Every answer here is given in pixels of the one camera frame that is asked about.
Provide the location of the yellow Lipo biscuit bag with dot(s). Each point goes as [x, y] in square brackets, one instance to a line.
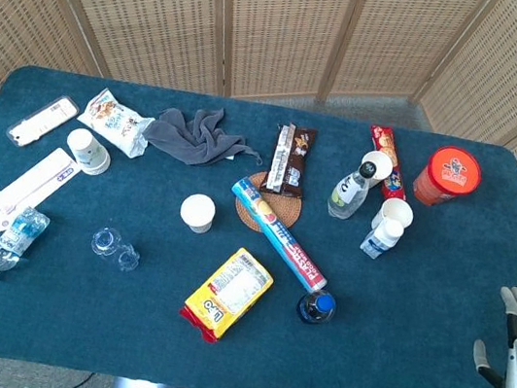
[228, 292]

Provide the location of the blue plastic wrap box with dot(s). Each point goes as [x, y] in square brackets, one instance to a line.
[281, 239]

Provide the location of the teal table cover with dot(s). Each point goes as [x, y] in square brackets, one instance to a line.
[120, 320]

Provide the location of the plain white paper cup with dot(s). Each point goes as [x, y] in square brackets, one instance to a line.
[398, 211]
[383, 167]

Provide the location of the cola bottle blue cap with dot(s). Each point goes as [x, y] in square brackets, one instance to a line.
[317, 306]

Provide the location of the crumpled blue-label water bottle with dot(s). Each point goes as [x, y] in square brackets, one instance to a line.
[21, 235]

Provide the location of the white toothbrush package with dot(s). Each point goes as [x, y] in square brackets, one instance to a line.
[34, 183]

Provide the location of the white paper cup blue print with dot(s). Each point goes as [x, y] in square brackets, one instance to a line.
[196, 211]

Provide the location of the white paper cup green print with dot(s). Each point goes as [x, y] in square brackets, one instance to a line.
[88, 150]

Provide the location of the small clear plastic bottle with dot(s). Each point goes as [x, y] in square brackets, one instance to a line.
[117, 250]

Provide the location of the clear case white contents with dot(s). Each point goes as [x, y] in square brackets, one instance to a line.
[44, 119]

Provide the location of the grey towel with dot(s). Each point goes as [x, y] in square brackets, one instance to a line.
[198, 137]

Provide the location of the white biscuit snack bag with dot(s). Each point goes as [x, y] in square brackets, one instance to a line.
[112, 121]

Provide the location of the white milk bottle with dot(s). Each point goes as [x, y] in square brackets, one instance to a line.
[382, 238]

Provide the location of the brown chocolate snack packet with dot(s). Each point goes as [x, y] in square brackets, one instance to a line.
[288, 159]

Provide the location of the woven wooden folding screen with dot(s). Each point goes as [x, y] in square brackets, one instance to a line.
[285, 26]

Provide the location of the red biscuit packet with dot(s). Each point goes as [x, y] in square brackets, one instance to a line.
[387, 143]

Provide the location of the round woven rattan coaster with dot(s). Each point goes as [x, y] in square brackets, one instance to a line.
[280, 212]

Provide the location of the lime soda bottle black cap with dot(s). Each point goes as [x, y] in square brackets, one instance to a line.
[349, 193]

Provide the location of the orange canister red lid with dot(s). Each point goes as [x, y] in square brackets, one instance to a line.
[453, 173]

